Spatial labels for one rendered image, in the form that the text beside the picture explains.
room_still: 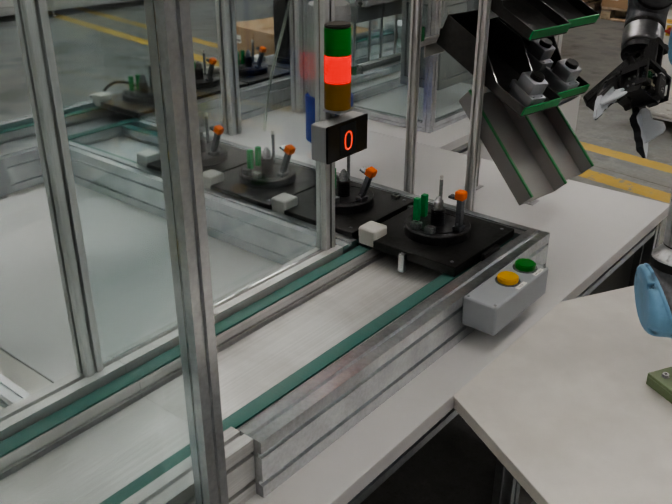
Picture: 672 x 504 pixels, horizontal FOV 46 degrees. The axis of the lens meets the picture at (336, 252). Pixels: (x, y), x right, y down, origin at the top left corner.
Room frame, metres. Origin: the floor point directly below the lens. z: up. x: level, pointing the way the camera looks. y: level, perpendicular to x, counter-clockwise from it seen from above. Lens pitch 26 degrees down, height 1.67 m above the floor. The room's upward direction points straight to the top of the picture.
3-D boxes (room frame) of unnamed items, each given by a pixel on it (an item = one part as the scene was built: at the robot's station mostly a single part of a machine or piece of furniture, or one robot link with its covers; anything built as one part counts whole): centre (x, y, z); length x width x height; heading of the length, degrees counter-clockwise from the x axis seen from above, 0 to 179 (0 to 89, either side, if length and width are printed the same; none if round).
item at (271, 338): (1.31, -0.01, 0.91); 0.84 x 0.28 x 0.10; 141
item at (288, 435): (1.22, -0.16, 0.91); 0.89 x 0.06 x 0.11; 141
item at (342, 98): (1.46, 0.00, 1.28); 0.05 x 0.05 x 0.05
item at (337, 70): (1.46, 0.00, 1.33); 0.05 x 0.05 x 0.05
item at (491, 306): (1.33, -0.33, 0.93); 0.21 x 0.07 x 0.06; 141
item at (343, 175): (1.69, -0.02, 1.01); 0.24 x 0.24 x 0.13; 51
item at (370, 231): (1.52, -0.08, 0.97); 0.05 x 0.05 x 0.04; 51
